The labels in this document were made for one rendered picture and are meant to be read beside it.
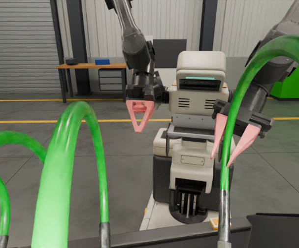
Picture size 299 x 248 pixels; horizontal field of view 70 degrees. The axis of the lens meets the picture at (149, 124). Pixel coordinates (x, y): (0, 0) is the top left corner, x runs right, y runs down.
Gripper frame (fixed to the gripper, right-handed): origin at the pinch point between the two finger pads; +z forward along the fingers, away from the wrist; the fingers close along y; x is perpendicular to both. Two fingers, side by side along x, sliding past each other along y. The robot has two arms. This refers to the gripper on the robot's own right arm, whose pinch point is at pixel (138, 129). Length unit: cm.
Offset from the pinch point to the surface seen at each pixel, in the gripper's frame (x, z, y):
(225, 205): 16.6, 16.5, 8.2
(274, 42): 14.3, 7.2, 34.0
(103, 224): -3.4, 20.6, 7.4
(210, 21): 109, -456, -354
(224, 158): 17.2, 8.6, 7.9
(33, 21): -357, -441, -335
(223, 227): 15.9, 19.8, 8.6
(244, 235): 29.3, 22.0, -23.4
